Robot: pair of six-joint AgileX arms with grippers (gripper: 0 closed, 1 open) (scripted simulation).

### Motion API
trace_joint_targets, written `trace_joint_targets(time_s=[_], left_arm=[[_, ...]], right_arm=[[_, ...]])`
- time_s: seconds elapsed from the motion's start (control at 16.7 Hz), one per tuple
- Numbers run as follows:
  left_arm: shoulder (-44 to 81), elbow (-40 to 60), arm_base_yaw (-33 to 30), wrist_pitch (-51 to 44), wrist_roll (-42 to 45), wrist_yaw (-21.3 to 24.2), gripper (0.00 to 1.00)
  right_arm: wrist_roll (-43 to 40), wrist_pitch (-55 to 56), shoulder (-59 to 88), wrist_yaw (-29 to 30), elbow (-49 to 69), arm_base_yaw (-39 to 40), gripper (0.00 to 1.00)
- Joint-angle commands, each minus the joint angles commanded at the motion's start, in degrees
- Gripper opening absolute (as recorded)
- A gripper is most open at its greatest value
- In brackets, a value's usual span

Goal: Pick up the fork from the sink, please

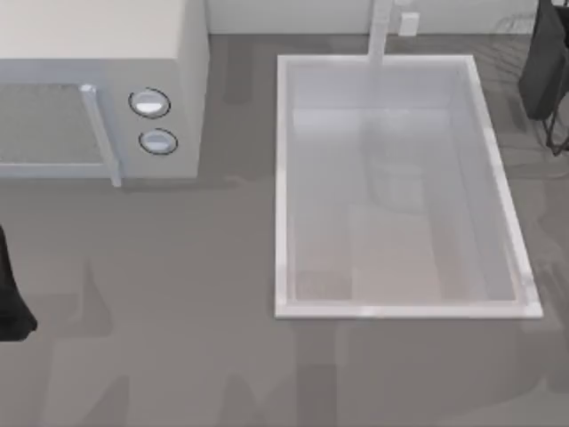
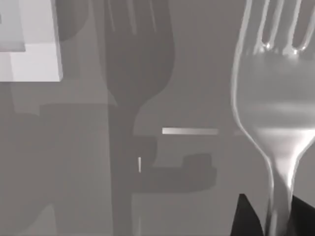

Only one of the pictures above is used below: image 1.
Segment white sink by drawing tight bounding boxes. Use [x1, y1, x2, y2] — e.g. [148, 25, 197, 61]
[273, 53, 545, 320]

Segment small microwave knob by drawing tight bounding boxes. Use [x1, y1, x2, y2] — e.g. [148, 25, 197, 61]
[138, 127, 180, 157]

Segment large microwave knob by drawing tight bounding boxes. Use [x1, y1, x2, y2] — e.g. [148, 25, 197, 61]
[127, 86, 172, 120]

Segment pale microwave oven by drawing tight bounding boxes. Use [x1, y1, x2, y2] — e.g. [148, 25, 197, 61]
[0, 0, 211, 188]

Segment tall white tap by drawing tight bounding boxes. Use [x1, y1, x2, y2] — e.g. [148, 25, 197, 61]
[366, 0, 394, 68]

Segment microwave oven door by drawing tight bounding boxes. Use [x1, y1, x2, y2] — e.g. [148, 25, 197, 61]
[0, 60, 122, 181]

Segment metal microwave door handle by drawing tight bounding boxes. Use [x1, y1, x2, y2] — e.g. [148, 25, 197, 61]
[78, 83, 123, 188]

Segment white wall socket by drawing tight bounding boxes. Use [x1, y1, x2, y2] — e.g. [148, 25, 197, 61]
[398, 12, 421, 37]

